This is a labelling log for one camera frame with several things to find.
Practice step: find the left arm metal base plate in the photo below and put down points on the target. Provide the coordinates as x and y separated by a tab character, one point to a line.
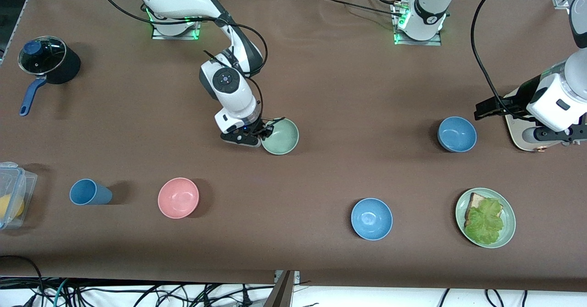
435	42

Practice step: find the pale green bowl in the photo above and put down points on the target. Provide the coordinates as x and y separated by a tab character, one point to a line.
282	137

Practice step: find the blue bowl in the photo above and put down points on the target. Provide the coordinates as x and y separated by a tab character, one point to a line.
371	218
456	134

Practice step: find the clear plastic container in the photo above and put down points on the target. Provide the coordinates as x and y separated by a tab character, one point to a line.
25	183

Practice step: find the cream toaster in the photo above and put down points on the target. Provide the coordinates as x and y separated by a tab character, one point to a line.
516	133

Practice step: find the green lettuce leaf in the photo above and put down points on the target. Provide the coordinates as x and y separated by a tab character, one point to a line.
486	222

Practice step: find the yellow fruit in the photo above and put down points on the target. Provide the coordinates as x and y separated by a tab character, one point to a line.
11	208

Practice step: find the toast slice with white crumb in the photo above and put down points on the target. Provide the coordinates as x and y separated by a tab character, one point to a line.
476	201

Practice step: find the silver table bracket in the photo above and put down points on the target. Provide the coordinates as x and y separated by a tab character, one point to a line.
297	276

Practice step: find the blue cup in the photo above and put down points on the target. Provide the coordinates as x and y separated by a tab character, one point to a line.
89	192

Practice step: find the dark metal bar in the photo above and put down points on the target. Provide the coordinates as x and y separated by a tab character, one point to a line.
282	293

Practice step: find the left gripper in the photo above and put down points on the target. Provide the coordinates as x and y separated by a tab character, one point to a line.
517	97

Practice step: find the pink bowl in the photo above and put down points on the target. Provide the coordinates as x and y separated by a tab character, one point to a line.
178	198

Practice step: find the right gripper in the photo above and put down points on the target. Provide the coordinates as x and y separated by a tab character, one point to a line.
259	128

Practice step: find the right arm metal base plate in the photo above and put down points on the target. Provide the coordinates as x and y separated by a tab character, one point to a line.
174	34

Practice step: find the glass lid with blue knob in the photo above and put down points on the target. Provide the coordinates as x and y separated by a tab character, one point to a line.
46	57

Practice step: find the pale green plate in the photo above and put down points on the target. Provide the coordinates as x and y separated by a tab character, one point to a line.
509	224

